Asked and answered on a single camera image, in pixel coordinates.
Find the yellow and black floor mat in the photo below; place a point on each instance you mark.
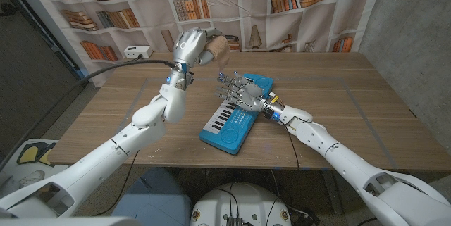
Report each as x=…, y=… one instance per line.
x=33, y=152

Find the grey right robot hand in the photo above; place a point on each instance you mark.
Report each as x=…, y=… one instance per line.
x=246, y=94

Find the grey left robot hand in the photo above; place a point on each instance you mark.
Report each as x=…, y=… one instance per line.
x=190, y=48

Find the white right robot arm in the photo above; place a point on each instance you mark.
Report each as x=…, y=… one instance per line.
x=352, y=162

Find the printed bookshelf backdrop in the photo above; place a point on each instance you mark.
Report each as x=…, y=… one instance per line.
x=282, y=14

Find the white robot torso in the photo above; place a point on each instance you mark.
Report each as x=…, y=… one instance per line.
x=239, y=205

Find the blue toy piano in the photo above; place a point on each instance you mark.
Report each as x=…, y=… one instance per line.
x=232, y=127

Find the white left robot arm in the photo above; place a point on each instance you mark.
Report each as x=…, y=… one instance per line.
x=105, y=155

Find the white power strip box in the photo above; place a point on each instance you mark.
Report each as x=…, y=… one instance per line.
x=137, y=51

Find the grey table leg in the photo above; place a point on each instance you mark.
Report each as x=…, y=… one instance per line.
x=333, y=194

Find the white sneaker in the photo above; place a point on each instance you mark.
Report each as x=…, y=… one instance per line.
x=33, y=178

